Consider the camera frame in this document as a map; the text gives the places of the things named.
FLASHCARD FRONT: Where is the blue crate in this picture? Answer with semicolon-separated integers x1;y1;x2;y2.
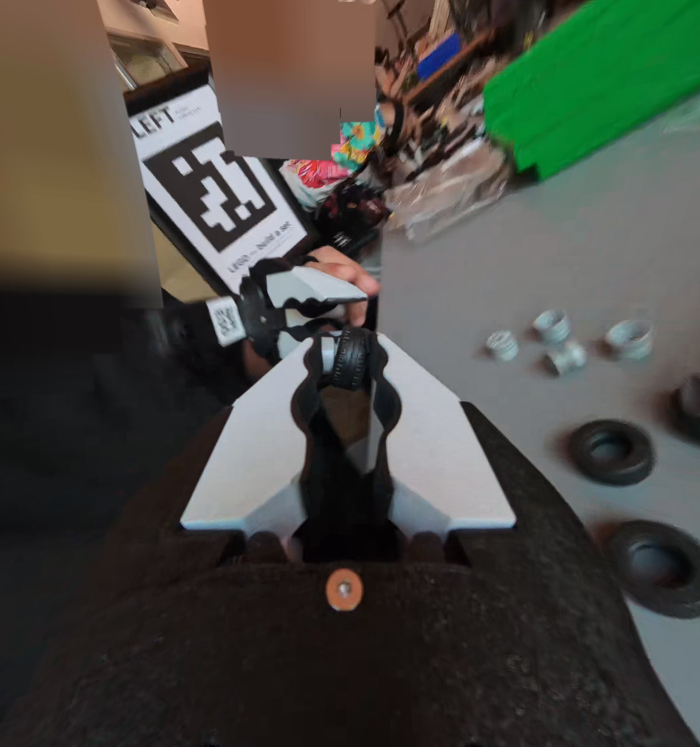
416;32;466;82

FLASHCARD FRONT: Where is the small black toy tyre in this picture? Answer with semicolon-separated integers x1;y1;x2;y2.
329;327;381;392

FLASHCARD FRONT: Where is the person's left hand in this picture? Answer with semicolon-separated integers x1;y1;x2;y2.
306;245;381;328

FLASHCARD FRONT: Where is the clear plastic bag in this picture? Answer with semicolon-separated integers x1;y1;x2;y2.
384;131;515;241

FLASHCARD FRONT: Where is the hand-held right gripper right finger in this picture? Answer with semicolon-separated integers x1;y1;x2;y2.
372;333;517;537

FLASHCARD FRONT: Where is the green plastic box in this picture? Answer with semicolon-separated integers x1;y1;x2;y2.
482;0;700;183

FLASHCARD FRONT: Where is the large black toy tyre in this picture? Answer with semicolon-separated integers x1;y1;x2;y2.
605;519;700;621
567;418;658;487
670;376;700;451

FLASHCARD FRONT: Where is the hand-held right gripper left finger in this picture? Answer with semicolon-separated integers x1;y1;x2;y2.
181;335;323;537

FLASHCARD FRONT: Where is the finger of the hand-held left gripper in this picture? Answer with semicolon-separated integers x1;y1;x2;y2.
265;264;369;319
277;317;351;361

